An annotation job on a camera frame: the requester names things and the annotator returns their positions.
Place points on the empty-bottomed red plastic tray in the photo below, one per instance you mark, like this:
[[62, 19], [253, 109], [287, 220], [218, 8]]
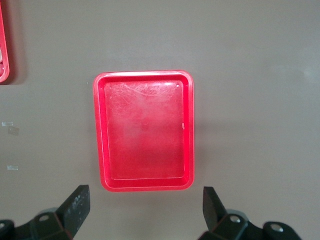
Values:
[[145, 137]]

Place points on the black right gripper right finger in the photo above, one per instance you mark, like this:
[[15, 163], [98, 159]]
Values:
[[212, 210]]

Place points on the brown tape patch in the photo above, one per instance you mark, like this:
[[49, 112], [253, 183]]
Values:
[[13, 130]]

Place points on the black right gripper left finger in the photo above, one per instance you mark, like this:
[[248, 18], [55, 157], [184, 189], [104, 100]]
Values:
[[75, 210]]

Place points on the clear tape piece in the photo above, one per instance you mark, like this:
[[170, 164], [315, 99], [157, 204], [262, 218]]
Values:
[[12, 167], [7, 123]]

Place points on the red tray holding pipe fittings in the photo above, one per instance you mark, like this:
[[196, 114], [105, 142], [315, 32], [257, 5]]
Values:
[[6, 62]]

